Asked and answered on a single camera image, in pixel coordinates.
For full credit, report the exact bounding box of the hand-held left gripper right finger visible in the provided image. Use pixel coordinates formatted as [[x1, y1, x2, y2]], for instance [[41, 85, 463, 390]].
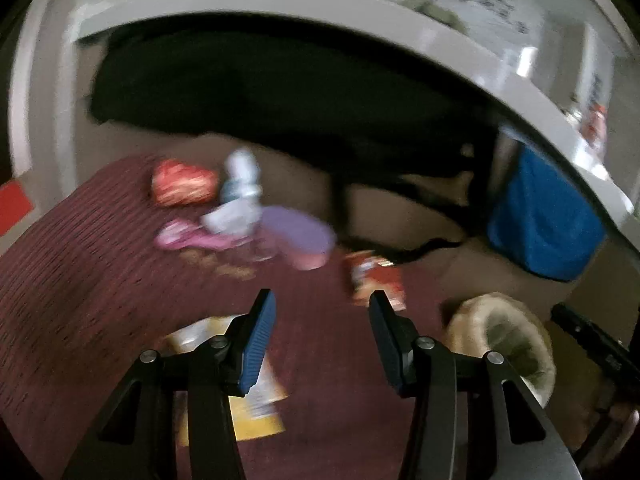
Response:
[[368, 291, 581, 480]]

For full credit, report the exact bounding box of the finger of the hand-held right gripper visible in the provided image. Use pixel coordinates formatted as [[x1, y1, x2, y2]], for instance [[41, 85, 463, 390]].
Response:
[[550, 302, 601, 358]]

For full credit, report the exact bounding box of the red white snack packet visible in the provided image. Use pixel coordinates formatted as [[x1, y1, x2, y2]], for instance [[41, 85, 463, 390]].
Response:
[[344, 250, 406, 308]]

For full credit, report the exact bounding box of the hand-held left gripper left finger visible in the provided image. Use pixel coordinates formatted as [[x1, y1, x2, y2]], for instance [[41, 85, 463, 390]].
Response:
[[61, 288, 277, 480]]

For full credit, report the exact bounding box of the red plaid cloth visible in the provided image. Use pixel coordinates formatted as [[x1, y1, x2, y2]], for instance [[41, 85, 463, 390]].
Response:
[[0, 152, 451, 480]]

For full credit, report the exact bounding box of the red floor mat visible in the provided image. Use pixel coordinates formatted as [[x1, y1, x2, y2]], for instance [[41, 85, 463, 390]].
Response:
[[0, 180, 33, 236]]

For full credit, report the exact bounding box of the grey kitchen counter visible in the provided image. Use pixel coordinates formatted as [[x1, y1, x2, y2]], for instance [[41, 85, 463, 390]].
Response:
[[75, 0, 640, 221]]

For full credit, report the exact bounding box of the blue towel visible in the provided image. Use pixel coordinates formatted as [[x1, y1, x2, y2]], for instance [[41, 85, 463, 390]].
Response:
[[486, 147, 607, 282]]

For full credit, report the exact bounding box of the yellow white snack wrapper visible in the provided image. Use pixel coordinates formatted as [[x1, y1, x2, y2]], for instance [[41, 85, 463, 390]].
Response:
[[165, 314, 288, 443]]

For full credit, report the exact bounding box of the pink wrapper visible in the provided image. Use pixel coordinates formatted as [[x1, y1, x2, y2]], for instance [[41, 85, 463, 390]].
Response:
[[154, 218, 236, 252]]

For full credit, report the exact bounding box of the red label plastic bottle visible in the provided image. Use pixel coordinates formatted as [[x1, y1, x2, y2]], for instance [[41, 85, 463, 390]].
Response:
[[580, 102, 608, 153]]

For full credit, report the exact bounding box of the black tote bag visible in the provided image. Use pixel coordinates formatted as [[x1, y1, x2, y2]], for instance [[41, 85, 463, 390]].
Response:
[[87, 25, 501, 261]]

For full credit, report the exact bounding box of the purple packet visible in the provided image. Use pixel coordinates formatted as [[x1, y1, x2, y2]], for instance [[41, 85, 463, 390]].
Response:
[[257, 205, 337, 271]]

